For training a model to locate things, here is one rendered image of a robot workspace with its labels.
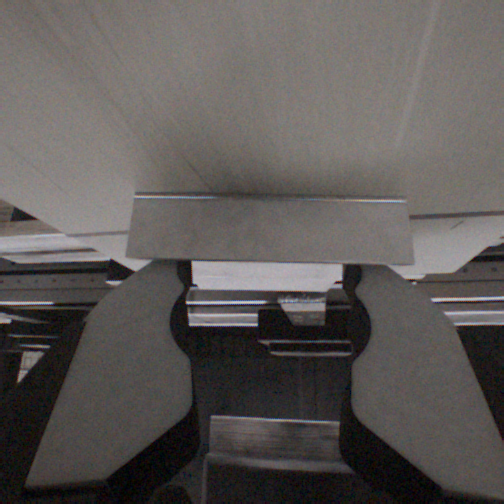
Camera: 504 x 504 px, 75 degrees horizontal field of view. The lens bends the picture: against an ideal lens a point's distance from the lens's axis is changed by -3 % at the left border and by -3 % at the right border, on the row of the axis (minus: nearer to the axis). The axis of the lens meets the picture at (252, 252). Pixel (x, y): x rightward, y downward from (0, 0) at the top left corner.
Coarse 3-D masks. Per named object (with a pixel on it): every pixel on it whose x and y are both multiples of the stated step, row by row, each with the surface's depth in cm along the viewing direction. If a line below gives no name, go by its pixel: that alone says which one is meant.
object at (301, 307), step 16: (288, 304) 26; (304, 304) 26; (320, 304) 26; (272, 320) 40; (288, 320) 39; (304, 320) 34; (320, 320) 34; (336, 320) 38; (272, 336) 39; (288, 336) 39; (304, 336) 38; (320, 336) 38; (336, 336) 38; (272, 352) 40; (288, 352) 39; (304, 352) 39; (320, 352) 38; (336, 352) 38
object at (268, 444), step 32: (224, 416) 20; (224, 448) 19; (256, 448) 19; (288, 448) 19; (320, 448) 18; (224, 480) 18; (256, 480) 18; (288, 480) 17; (320, 480) 17; (352, 480) 17
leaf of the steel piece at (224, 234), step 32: (160, 192) 11; (160, 224) 10; (192, 224) 10; (224, 224) 10; (256, 224) 10; (288, 224) 10; (320, 224) 10; (352, 224) 10; (384, 224) 10; (128, 256) 10; (160, 256) 10; (192, 256) 10; (224, 256) 10; (256, 256) 10; (288, 256) 10; (320, 256) 10; (352, 256) 10; (384, 256) 10
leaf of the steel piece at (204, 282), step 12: (204, 276) 20; (204, 288) 23; (216, 288) 23; (228, 288) 22; (240, 288) 22; (252, 288) 22; (264, 288) 22; (276, 288) 22; (288, 288) 22; (300, 288) 22; (312, 288) 22; (324, 288) 22
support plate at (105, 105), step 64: (0, 0) 5; (64, 0) 5; (128, 0) 5; (192, 0) 5; (256, 0) 5; (320, 0) 5; (384, 0) 5; (448, 0) 5; (0, 64) 6; (64, 64) 6; (128, 64) 6; (192, 64) 6; (256, 64) 6; (320, 64) 6; (384, 64) 6; (448, 64) 6; (0, 128) 8; (64, 128) 8; (128, 128) 8; (192, 128) 8; (256, 128) 8; (320, 128) 8; (384, 128) 8; (448, 128) 7; (0, 192) 11; (64, 192) 11; (128, 192) 11; (192, 192) 11; (256, 192) 10; (320, 192) 10; (384, 192) 10; (448, 192) 10; (448, 256) 16
